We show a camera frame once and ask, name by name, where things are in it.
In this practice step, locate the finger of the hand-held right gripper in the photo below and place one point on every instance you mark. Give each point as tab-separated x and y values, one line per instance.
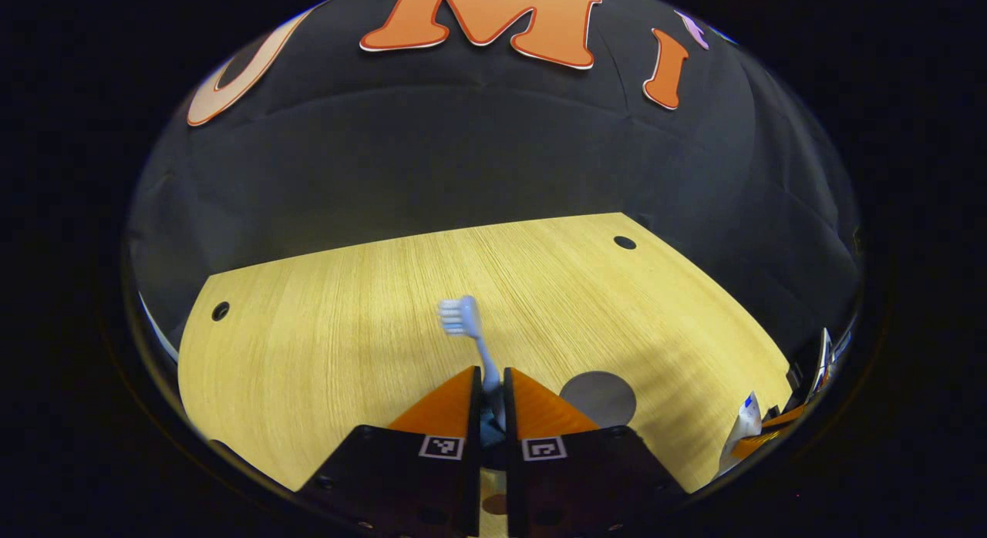
759	438

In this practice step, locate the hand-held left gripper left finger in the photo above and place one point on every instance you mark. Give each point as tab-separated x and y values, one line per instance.
401	484

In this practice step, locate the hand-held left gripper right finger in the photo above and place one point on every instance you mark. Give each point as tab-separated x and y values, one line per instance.
586	484

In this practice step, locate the white toothpaste tube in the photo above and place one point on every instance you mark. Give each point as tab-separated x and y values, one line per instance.
742	430

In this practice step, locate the dark brown round coaster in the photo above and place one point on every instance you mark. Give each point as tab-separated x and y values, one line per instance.
605	403

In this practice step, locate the light blue toothbrush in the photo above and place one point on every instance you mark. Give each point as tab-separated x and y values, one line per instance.
463	318

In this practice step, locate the black backdrop cloth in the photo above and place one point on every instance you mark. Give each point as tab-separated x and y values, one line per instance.
478	152

